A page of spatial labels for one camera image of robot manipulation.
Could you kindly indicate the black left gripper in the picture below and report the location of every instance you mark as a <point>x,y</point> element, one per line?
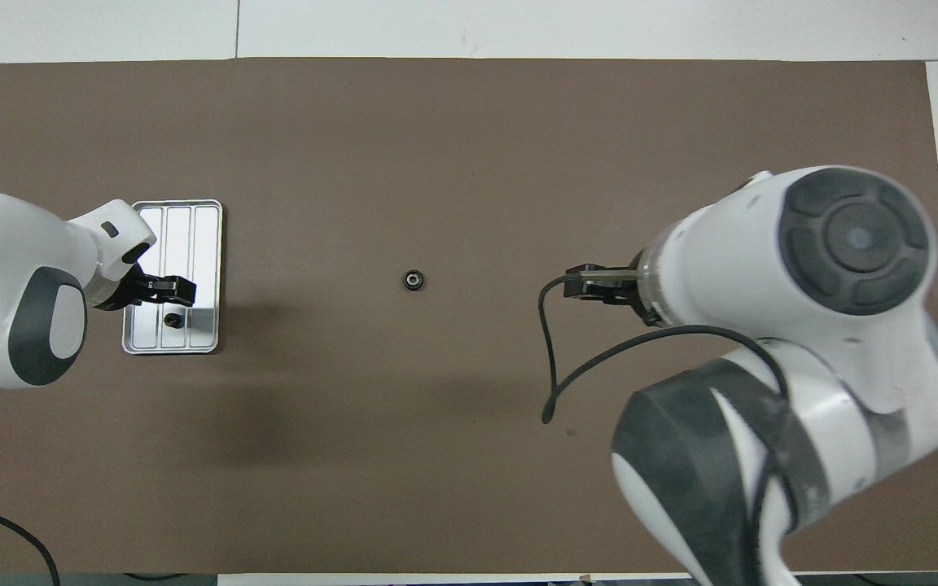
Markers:
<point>129,291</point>

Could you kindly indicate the brown table mat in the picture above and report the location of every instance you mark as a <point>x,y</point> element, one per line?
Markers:
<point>469,163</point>

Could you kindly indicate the large black bearing gear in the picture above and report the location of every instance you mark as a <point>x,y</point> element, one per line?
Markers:
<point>413,280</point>

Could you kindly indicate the silver metal tray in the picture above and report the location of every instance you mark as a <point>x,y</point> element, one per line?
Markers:
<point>204,236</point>

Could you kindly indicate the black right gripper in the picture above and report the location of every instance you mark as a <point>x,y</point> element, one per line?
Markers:
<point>650,312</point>

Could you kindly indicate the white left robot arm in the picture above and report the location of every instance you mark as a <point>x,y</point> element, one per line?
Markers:
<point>5,268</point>

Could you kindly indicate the small black bearing gear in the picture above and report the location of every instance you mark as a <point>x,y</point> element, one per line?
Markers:
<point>173,321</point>

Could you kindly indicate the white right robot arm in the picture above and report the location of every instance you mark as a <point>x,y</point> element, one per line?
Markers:
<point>762,268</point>

